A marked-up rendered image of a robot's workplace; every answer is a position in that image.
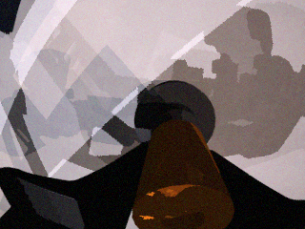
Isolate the orange knob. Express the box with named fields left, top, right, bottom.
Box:
left=132, top=119, right=235, bottom=229

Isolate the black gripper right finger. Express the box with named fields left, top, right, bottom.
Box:
left=210, top=150, right=305, bottom=229

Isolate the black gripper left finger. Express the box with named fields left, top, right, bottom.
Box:
left=0, top=142, right=149, bottom=229

